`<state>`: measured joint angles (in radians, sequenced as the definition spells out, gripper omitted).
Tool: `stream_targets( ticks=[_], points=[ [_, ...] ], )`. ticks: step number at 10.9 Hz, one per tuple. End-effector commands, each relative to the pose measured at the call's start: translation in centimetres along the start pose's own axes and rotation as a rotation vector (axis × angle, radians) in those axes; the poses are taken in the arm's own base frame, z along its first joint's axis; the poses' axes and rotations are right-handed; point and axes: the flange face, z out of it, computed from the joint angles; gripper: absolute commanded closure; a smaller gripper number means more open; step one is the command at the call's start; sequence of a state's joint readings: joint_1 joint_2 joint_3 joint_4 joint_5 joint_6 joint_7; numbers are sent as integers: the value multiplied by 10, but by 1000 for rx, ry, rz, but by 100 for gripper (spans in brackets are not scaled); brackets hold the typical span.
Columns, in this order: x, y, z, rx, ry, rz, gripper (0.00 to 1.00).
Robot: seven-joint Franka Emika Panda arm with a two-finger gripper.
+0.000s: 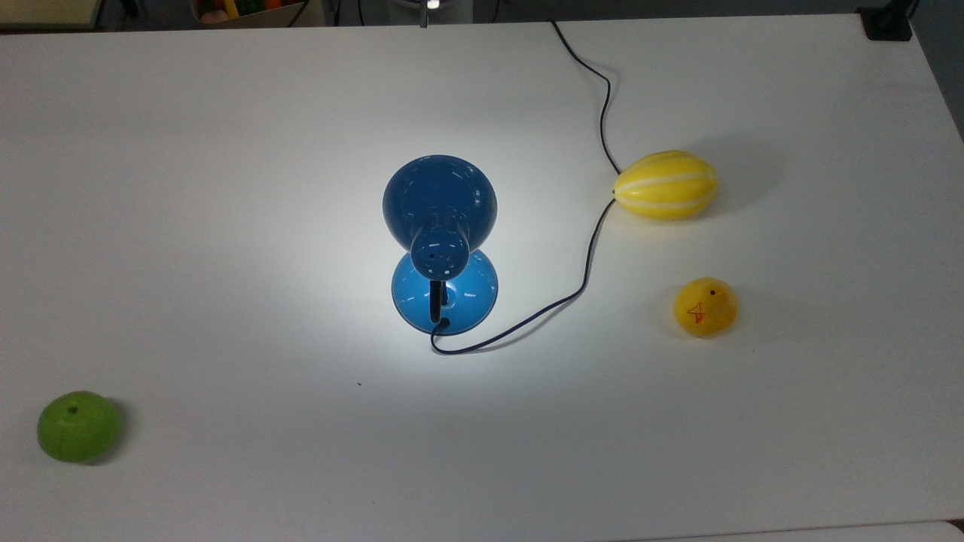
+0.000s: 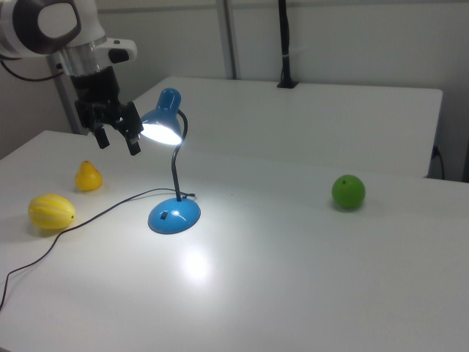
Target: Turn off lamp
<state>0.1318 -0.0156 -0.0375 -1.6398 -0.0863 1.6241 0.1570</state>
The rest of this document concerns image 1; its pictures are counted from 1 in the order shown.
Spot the green toy apple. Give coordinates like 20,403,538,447
37,390,123,464

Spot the yellow toy pear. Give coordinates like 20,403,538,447
673,277,739,338

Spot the box of coloured toys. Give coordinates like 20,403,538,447
191,0,311,28

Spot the black table clamp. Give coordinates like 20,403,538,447
859,0,917,42

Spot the dark lamp power cable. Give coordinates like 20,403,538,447
430,20,623,356

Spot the blue desk lamp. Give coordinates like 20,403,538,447
382,154,499,336

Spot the yellow striped toy melon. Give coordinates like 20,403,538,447
613,150,719,222

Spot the beige board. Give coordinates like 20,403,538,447
0,0,104,31

